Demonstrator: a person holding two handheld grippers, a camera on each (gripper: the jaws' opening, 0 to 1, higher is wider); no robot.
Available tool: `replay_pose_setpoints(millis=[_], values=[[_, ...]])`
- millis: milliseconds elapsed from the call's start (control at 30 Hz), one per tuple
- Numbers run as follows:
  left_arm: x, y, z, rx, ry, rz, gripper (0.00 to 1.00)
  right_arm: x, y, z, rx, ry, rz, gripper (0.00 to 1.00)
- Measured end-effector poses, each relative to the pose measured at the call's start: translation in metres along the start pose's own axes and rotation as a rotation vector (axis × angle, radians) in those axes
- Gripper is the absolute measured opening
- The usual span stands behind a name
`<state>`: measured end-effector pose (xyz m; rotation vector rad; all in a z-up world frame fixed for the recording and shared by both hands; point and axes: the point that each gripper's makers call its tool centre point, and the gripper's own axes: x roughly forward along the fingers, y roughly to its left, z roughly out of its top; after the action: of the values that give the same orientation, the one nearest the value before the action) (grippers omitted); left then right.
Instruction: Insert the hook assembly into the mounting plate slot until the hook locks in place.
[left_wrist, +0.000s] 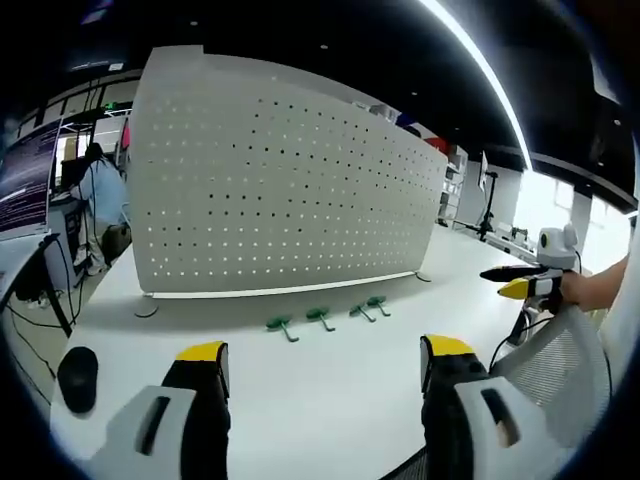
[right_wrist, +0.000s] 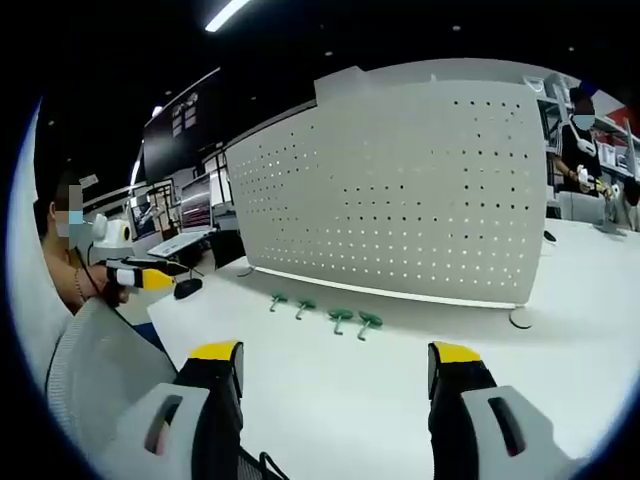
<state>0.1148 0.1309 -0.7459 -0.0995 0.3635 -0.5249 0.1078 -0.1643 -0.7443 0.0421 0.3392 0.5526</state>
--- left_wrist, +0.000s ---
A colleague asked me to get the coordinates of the person's right hand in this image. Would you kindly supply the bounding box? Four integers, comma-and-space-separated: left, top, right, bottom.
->
559, 271, 597, 314

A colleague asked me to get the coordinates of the black cable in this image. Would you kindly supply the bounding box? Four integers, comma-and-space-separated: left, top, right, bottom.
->
487, 307, 544, 374

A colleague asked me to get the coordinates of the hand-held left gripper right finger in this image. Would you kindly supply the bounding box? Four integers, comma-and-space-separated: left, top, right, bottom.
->
419, 333, 557, 480

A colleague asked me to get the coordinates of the black monitor stand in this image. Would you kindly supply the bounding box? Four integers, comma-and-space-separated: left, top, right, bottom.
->
0, 232, 77, 339

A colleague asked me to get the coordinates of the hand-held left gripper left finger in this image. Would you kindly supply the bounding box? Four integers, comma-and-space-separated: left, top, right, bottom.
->
106, 340, 233, 480

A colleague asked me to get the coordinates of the black computer mouse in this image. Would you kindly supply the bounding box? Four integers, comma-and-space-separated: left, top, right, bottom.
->
56, 345, 100, 415

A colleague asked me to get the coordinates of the computer monitor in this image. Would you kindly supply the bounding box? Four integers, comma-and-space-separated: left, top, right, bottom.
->
0, 116, 65, 237

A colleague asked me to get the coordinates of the white storage shelf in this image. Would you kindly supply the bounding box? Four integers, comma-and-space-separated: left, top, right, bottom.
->
438, 143, 470, 227

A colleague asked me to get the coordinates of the black tripod stand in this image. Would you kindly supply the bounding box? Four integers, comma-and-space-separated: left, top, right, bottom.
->
452, 169, 502, 242

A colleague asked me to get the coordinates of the white perforated mounting plate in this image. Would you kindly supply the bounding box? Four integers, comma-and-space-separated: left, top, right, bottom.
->
129, 45, 450, 318

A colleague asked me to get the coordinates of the white mesh chair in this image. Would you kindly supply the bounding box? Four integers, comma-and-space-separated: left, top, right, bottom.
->
491, 303, 614, 451

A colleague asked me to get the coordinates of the ceiling light strip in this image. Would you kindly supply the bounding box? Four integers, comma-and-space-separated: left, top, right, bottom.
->
418, 0, 534, 172

